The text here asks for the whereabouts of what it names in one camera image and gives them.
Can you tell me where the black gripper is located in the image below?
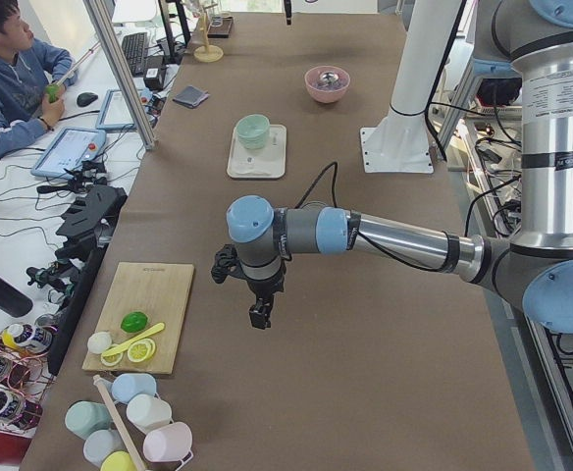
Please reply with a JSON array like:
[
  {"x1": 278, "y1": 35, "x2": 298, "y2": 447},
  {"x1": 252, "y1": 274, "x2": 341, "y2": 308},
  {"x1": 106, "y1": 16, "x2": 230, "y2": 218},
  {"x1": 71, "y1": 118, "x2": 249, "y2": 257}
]
[
  {"x1": 245, "y1": 274, "x2": 285, "y2": 329},
  {"x1": 283, "y1": 0, "x2": 292, "y2": 26}
]

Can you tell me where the yellow plastic cup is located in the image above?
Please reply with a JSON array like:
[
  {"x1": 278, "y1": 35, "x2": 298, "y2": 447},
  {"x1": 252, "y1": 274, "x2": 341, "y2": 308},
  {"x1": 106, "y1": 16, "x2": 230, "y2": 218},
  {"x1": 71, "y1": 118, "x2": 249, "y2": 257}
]
[{"x1": 100, "y1": 450, "x2": 137, "y2": 471}]

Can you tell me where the grey folded cloth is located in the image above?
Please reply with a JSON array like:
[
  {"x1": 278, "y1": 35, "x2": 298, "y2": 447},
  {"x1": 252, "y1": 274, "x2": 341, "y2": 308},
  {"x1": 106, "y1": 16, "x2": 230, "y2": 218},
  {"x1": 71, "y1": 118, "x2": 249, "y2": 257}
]
[{"x1": 173, "y1": 85, "x2": 210, "y2": 109}]

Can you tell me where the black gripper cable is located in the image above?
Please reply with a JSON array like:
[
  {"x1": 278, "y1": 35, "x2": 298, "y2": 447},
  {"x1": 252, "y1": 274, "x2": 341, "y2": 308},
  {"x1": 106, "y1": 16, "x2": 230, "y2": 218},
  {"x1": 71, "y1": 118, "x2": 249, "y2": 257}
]
[{"x1": 293, "y1": 161, "x2": 339, "y2": 212}]

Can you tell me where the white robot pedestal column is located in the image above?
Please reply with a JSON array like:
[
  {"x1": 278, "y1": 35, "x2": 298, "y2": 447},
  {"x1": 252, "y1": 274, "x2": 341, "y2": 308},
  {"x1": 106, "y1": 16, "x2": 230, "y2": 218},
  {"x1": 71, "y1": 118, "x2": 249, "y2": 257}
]
[{"x1": 360, "y1": 0, "x2": 465, "y2": 174}]

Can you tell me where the wooden mug tree stand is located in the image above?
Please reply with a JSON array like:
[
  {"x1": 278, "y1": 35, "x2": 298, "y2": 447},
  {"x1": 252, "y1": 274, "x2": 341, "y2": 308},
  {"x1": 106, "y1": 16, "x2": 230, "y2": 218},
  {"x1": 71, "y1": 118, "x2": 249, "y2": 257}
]
[{"x1": 187, "y1": 0, "x2": 224, "y2": 63}]

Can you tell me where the teach pendant tablet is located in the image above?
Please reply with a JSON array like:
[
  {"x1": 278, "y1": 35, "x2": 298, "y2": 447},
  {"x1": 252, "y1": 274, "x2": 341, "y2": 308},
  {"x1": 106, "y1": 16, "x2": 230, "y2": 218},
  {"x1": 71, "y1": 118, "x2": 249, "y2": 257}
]
[
  {"x1": 95, "y1": 89, "x2": 135, "y2": 131},
  {"x1": 30, "y1": 128, "x2": 106, "y2": 179}
]

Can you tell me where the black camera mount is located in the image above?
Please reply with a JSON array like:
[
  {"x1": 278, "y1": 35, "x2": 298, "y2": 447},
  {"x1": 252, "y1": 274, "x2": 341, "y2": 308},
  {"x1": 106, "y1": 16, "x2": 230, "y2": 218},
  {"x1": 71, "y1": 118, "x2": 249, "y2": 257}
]
[{"x1": 211, "y1": 244, "x2": 244, "y2": 284}]

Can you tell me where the white garlic bulb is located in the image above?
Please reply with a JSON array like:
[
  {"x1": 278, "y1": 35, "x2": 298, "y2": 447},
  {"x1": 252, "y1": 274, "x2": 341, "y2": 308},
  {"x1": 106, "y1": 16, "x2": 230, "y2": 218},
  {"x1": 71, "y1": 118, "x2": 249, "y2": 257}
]
[{"x1": 87, "y1": 331, "x2": 113, "y2": 355}]

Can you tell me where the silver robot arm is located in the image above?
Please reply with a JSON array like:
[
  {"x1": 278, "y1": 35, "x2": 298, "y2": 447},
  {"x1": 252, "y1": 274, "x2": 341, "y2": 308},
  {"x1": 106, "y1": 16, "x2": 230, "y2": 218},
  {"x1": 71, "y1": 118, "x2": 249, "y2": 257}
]
[{"x1": 211, "y1": 1, "x2": 573, "y2": 334}]

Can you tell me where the grey plastic cup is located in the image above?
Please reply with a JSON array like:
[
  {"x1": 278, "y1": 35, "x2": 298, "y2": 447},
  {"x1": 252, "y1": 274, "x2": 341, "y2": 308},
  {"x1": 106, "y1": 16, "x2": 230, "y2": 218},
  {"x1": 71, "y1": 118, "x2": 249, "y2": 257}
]
[{"x1": 82, "y1": 430, "x2": 125, "y2": 467}]

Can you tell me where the seated person blue hoodie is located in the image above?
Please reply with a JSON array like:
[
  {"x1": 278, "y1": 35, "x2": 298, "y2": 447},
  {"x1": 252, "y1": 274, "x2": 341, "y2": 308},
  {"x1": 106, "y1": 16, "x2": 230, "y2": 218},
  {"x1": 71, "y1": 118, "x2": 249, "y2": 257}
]
[{"x1": 0, "y1": 1, "x2": 77, "y2": 157}]

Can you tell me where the pink plastic cup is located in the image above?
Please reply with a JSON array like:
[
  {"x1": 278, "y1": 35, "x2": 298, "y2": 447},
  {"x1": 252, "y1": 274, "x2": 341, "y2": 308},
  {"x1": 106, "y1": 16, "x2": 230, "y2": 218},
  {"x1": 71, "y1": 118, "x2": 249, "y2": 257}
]
[{"x1": 142, "y1": 422, "x2": 193, "y2": 463}]

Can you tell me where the black keyboard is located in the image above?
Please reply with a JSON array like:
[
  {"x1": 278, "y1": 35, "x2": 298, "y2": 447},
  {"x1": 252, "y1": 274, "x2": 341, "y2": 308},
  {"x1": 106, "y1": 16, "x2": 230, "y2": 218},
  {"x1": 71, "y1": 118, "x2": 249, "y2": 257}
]
[{"x1": 121, "y1": 31, "x2": 148, "y2": 77}]

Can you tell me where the blue plastic cup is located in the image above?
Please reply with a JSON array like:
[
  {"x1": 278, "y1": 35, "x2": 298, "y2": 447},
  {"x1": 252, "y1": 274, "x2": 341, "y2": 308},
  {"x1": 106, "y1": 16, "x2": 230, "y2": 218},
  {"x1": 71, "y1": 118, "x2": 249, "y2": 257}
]
[{"x1": 111, "y1": 373, "x2": 157, "y2": 404}]

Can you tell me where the green bowl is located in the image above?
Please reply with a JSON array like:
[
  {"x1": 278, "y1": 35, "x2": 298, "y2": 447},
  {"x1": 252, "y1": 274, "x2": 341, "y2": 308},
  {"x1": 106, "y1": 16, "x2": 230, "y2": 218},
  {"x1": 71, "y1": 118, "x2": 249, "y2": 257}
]
[
  {"x1": 234, "y1": 114, "x2": 270, "y2": 133},
  {"x1": 236, "y1": 130, "x2": 270, "y2": 150}
]

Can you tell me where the black water bottle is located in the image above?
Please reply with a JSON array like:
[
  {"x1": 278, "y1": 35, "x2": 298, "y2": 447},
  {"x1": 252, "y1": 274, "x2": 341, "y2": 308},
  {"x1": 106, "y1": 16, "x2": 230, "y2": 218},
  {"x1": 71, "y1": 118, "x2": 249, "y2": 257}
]
[{"x1": 0, "y1": 267, "x2": 34, "y2": 319}]

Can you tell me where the yellow plastic knife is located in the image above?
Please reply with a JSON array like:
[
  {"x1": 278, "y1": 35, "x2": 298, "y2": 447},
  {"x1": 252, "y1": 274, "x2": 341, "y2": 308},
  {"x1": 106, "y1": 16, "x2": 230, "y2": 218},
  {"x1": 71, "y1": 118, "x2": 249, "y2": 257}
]
[{"x1": 101, "y1": 322, "x2": 166, "y2": 356}]

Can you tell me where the wooden cutting board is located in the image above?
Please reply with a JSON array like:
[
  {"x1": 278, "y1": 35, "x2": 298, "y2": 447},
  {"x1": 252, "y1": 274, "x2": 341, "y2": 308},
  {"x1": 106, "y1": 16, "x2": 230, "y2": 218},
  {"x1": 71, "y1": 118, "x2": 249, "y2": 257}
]
[{"x1": 82, "y1": 262, "x2": 194, "y2": 375}]

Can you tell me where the black computer mouse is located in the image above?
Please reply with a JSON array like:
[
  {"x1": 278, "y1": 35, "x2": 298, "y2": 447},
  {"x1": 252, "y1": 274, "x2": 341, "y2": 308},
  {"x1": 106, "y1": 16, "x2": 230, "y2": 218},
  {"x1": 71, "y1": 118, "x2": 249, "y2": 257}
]
[{"x1": 76, "y1": 92, "x2": 98, "y2": 108}]

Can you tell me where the green bowl on tray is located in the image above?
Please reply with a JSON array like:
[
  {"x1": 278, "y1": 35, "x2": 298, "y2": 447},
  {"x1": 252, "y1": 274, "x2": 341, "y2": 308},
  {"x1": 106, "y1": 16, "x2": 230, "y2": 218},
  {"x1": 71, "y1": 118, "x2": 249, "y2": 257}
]
[{"x1": 236, "y1": 130, "x2": 270, "y2": 150}]

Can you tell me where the white plastic cup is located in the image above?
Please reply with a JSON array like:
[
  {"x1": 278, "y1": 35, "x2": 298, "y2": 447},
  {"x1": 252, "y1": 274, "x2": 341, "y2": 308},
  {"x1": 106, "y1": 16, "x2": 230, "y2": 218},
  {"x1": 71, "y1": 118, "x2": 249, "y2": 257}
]
[{"x1": 126, "y1": 393, "x2": 173, "y2": 434}]

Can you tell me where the green plastic cup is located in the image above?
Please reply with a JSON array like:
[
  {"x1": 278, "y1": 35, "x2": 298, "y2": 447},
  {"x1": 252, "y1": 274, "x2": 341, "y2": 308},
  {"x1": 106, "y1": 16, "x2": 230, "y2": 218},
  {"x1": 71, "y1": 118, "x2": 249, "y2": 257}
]
[{"x1": 65, "y1": 401, "x2": 112, "y2": 440}]

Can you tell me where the pink bowl with ice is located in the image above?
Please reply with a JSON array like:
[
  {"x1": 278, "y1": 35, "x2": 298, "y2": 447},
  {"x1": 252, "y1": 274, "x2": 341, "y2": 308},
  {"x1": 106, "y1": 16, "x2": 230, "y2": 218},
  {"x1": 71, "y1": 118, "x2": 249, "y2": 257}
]
[{"x1": 304, "y1": 65, "x2": 350, "y2": 104}]

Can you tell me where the aluminium frame post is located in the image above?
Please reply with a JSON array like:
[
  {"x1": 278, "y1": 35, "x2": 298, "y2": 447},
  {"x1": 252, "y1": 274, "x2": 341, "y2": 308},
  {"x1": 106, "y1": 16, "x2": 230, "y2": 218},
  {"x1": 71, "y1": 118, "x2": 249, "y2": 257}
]
[{"x1": 82, "y1": 0, "x2": 156, "y2": 151}]

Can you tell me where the lemon slice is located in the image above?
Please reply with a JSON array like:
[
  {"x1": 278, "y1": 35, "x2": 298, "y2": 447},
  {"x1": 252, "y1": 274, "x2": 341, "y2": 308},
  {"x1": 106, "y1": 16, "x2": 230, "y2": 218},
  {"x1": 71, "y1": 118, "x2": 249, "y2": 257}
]
[
  {"x1": 127, "y1": 338, "x2": 157, "y2": 363},
  {"x1": 100, "y1": 352, "x2": 124, "y2": 367}
]

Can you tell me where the green lime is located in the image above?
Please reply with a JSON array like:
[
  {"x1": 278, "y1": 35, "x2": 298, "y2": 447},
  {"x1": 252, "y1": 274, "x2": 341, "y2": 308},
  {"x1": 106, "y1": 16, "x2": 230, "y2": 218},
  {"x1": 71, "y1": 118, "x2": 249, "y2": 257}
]
[{"x1": 120, "y1": 311, "x2": 148, "y2": 333}]

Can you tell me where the cream plastic tray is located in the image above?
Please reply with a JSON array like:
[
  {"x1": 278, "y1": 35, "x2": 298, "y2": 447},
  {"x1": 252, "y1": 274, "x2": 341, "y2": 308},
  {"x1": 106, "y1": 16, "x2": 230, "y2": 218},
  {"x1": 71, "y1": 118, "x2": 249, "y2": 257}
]
[{"x1": 227, "y1": 124, "x2": 287, "y2": 180}]

